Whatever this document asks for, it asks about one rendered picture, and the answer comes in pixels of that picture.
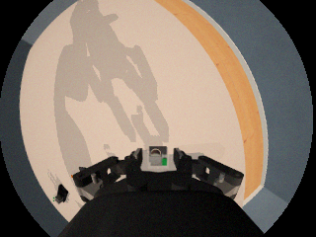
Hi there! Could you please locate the black rack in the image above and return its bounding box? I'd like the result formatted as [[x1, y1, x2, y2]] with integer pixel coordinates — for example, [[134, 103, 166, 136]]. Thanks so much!
[[58, 184, 68, 202]]

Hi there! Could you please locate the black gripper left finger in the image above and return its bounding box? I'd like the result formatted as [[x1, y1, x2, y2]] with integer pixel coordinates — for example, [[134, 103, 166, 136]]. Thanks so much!
[[72, 148, 147, 202]]

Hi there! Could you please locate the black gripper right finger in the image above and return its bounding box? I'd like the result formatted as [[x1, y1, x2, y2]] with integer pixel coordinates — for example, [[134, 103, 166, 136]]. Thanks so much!
[[171, 148, 244, 199]]

